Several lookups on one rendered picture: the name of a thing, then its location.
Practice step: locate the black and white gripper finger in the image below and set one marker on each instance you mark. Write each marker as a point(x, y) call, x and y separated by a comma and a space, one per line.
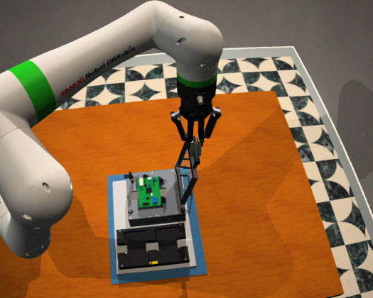
point(209, 127)
point(175, 117)

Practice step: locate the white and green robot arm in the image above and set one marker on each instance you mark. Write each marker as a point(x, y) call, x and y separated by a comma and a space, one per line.
point(34, 187)

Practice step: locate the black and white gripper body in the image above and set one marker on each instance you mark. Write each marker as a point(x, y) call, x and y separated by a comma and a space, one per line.
point(186, 109)

